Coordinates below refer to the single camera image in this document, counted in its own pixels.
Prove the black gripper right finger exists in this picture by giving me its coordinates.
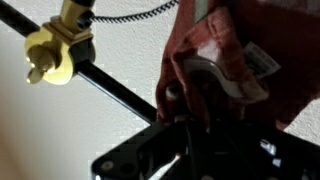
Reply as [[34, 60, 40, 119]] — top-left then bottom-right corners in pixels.
[[186, 120, 320, 180]]

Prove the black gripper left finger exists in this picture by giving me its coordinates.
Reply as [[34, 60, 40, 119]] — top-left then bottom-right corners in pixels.
[[91, 115, 190, 180]]

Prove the red patterned cloth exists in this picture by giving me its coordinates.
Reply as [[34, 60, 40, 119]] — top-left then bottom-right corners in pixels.
[[156, 0, 320, 130]]

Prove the black lamp stand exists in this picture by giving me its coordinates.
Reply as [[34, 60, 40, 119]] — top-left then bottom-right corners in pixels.
[[0, 0, 156, 123]]

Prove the braided lamp cord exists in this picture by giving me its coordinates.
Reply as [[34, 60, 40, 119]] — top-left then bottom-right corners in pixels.
[[89, 0, 180, 24]]

